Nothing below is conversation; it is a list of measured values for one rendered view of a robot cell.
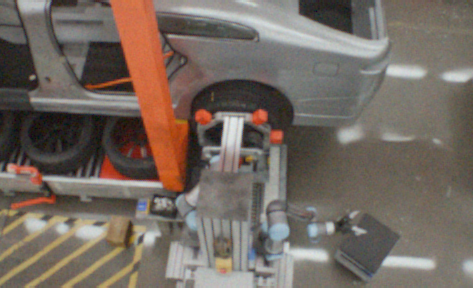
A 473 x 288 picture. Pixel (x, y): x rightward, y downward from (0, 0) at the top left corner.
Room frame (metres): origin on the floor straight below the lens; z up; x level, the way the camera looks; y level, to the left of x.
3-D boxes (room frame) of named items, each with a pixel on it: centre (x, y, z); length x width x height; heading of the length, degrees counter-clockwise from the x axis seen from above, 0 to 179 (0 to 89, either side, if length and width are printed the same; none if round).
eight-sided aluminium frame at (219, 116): (2.08, 0.01, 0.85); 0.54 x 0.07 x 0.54; 86
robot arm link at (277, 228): (1.14, -0.23, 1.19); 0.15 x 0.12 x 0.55; 7
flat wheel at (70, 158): (2.39, 1.55, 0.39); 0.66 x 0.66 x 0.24
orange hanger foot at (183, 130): (2.20, 0.46, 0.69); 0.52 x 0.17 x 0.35; 176
